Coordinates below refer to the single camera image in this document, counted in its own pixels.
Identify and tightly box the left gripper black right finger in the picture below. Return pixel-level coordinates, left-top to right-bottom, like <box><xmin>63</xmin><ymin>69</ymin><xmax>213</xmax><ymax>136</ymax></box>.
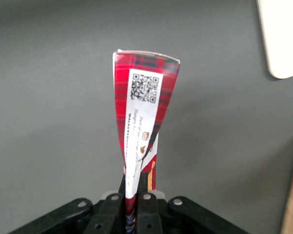
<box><xmin>135</xmin><ymin>172</ymin><xmax>168</xmax><ymax>234</ymax></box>

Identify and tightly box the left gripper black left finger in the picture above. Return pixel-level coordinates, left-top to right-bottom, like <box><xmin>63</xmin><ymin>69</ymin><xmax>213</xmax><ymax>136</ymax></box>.
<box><xmin>84</xmin><ymin>170</ymin><xmax>127</xmax><ymax>234</ymax></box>

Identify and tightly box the red tartan cookie box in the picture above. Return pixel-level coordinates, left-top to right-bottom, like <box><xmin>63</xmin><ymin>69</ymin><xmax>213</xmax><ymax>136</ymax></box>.
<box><xmin>112</xmin><ymin>48</ymin><xmax>181</xmax><ymax>234</ymax></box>

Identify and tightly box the cream rectangular tray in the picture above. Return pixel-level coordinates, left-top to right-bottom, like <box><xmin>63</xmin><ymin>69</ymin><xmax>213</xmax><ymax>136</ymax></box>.
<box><xmin>255</xmin><ymin>0</ymin><xmax>293</xmax><ymax>79</ymax></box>

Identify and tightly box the grey table mat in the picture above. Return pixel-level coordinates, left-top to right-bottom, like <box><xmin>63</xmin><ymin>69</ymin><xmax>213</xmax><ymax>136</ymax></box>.
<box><xmin>0</xmin><ymin>0</ymin><xmax>293</xmax><ymax>234</ymax></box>

